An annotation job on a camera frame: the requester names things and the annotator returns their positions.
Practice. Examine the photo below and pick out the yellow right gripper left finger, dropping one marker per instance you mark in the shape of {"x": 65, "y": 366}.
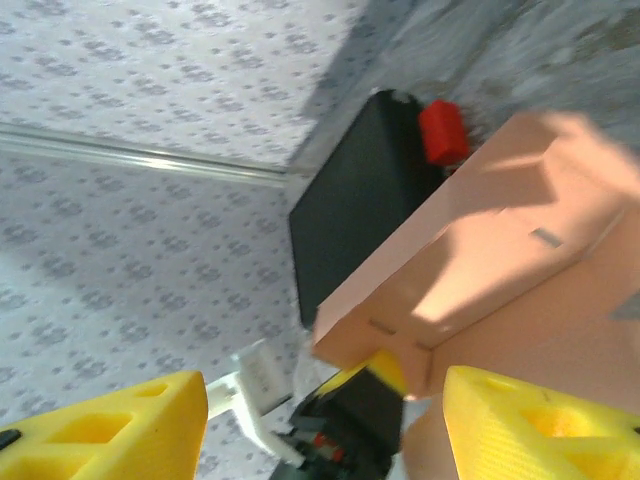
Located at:
{"x": 165, "y": 425}

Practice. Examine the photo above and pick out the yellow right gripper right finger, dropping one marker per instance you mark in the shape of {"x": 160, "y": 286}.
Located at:
{"x": 480, "y": 430}

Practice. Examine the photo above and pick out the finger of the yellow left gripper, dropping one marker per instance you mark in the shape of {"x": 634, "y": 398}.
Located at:
{"x": 387, "y": 370}

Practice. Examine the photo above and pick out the brown cardboard paper box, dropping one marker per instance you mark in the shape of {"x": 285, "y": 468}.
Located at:
{"x": 500, "y": 240}

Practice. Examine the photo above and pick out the black control box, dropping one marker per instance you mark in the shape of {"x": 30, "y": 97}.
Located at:
{"x": 350, "y": 210}

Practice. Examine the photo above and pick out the red emergency stop button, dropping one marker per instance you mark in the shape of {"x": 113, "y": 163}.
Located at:
{"x": 442, "y": 132}

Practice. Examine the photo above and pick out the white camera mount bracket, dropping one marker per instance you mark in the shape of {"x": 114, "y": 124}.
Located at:
{"x": 257, "y": 385}

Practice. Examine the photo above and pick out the aluminium rail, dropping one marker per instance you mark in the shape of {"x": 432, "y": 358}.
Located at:
{"x": 150, "y": 160}

